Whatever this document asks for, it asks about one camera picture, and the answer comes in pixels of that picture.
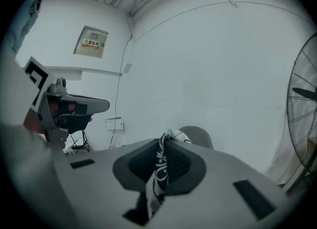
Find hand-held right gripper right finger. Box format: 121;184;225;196
153;139;306;229

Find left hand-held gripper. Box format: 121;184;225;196
23;55;111;149

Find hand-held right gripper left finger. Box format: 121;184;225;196
51;138;162;229

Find black white floral round cushion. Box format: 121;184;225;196
144;128;193;221

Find grey upholstered chair black legs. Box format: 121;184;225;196
178;126;214;150

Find person's left forearm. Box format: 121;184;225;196
23;110;47;135

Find person's left hand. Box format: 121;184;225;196
48;98;76;119

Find black router with antennas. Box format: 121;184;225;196
69;129;90;152

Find person's light blue shirt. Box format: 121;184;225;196
6;0;53;53

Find white paper wall box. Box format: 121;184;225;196
105;117;125;132

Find thin wall cable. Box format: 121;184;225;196
108;0;136;148

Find beige electrical wall panel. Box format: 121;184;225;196
72;25;109;59

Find black pedestal fan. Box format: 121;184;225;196
285;32;317;195

